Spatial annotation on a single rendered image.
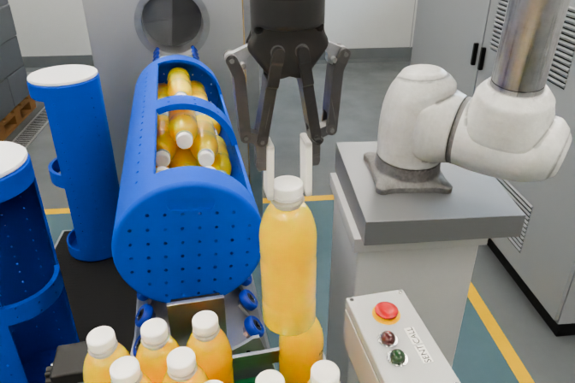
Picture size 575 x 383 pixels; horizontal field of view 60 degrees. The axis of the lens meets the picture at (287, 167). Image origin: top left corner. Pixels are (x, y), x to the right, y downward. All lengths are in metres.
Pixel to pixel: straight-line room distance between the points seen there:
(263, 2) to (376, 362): 0.51
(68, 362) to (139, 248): 0.22
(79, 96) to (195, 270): 1.36
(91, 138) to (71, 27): 4.00
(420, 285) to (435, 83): 0.50
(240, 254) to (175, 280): 0.13
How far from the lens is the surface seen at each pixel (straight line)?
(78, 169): 2.35
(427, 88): 1.11
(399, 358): 0.76
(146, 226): 0.94
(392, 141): 1.16
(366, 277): 1.24
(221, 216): 0.94
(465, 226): 1.18
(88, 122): 2.28
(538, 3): 1.00
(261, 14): 0.50
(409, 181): 1.20
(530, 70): 1.04
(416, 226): 1.14
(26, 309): 1.74
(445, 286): 1.33
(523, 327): 2.57
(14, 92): 4.86
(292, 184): 0.59
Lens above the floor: 1.67
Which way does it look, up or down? 28 degrees down
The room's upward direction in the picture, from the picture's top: straight up
